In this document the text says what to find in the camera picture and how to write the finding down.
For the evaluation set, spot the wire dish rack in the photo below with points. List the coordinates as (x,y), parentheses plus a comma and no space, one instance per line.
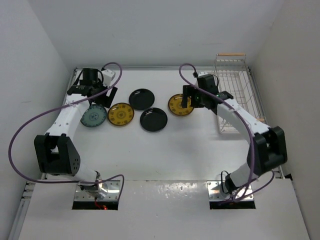
(236,78)

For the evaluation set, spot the metal base plate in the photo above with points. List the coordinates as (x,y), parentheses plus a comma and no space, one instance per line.
(110,191)
(217,192)

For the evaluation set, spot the black plate rear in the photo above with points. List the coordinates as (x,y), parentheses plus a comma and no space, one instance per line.
(141,99)

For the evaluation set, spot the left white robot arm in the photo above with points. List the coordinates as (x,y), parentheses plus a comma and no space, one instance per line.
(85,104)

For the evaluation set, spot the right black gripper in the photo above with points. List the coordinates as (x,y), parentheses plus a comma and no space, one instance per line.
(188,90)

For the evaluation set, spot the black plate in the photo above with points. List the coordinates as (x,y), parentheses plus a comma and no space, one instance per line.
(153,119)
(141,99)

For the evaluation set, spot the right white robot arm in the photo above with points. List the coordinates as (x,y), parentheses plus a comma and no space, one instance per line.
(267,145)

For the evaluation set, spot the blue floral green plate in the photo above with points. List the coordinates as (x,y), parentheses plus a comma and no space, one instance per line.
(94,116)

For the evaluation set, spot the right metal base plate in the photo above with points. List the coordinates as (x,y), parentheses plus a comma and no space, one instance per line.
(217,192)

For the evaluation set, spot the black plate front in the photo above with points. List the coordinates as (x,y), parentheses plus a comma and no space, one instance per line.
(153,119)

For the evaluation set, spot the yellow patterned plate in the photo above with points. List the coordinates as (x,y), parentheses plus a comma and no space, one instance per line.
(175,106)
(120,114)

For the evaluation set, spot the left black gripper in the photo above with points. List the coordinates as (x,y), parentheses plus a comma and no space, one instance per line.
(105,101)

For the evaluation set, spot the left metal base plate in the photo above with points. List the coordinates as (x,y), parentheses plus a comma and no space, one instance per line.
(110,191)

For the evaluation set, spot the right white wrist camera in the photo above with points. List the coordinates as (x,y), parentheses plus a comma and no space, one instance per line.
(199,74)

